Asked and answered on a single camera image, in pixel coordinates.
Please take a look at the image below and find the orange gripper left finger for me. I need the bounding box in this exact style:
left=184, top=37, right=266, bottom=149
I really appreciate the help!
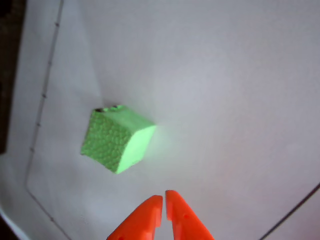
left=106, top=195, right=164, bottom=240

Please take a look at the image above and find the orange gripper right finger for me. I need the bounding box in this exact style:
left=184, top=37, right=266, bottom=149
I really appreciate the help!
left=164, top=189, right=216, bottom=240

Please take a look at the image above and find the green textured foam block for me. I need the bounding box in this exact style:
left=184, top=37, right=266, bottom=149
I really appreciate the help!
left=79, top=105, right=157, bottom=175

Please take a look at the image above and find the white paper sheet drawn rectangle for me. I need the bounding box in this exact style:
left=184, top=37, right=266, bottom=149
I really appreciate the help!
left=0, top=0, right=320, bottom=240

